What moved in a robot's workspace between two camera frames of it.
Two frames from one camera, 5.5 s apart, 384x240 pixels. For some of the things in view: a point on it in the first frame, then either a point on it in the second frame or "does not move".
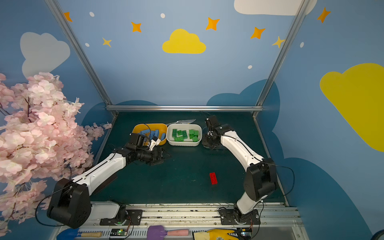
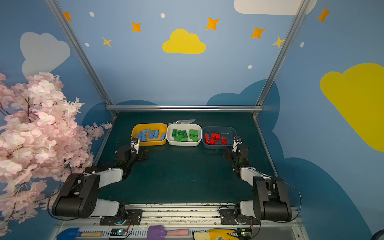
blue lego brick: (144, 131) does not move
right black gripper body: (208, 141) to (233, 152)
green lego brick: (184, 134) does not move
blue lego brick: (155, 133) does not move
